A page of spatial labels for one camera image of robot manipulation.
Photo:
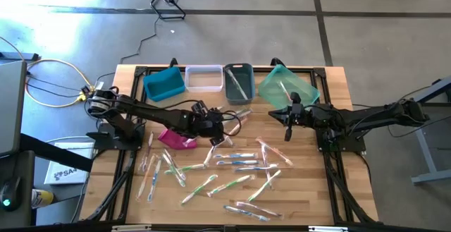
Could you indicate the black desk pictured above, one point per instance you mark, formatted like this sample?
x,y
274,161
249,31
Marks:
x,y
26,168

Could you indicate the teal translucent plastic bin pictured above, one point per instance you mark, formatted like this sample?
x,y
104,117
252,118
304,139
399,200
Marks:
x,y
303,87

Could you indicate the magenta plastic bin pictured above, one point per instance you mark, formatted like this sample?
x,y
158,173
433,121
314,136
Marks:
x,y
172,140

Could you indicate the grey laptop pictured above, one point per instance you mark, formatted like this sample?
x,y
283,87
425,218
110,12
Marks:
x,y
12,108

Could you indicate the white printed box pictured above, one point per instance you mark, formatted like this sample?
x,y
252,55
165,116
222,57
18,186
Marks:
x,y
65,175

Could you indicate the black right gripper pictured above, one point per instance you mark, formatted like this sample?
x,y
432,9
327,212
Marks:
x,y
310,115

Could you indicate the green toothbrushes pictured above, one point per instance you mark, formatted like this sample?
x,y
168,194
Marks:
x,y
236,84

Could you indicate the black desk beam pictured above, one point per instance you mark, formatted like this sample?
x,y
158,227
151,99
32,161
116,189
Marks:
x,y
53,152

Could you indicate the blue wrapped toothbrush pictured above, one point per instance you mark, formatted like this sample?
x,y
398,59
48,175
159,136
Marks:
x,y
154,181
246,213
253,168
237,162
246,114
236,155

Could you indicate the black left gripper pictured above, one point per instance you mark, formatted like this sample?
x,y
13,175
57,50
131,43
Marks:
x,y
206,126

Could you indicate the dark grey plastic bin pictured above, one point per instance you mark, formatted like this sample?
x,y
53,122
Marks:
x,y
248,77

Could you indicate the yellow white can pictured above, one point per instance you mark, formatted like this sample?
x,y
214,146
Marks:
x,y
42,198

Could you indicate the black table clamp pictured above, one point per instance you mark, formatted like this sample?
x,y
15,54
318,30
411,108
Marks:
x,y
278,62
173,62

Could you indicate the bright blue plastic bin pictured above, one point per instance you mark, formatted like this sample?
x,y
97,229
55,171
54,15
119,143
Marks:
x,y
163,85

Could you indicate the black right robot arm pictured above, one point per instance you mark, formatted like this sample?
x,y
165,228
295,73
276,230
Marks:
x,y
370,117

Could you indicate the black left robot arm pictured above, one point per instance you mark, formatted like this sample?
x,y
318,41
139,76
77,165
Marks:
x,y
151,111

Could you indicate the grey metal desk frame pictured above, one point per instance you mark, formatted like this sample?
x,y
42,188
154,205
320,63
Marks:
x,y
424,154

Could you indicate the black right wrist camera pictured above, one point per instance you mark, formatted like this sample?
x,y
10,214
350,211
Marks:
x,y
296,114

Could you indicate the green wrapped toothbrush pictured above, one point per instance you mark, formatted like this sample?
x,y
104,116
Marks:
x,y
199,189
190,168
239,111
174,170
230,184
264,186

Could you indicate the silver angle bracket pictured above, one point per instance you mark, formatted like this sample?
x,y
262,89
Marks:
x,y
130,228
327,229

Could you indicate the black computer mouse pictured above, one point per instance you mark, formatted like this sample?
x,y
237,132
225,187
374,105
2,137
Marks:
x,y
10,193

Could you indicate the black yellow plug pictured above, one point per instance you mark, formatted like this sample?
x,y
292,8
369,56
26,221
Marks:
x,y
86,92

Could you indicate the clear white plastic bin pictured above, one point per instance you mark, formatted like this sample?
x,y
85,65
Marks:
x,y
204,80

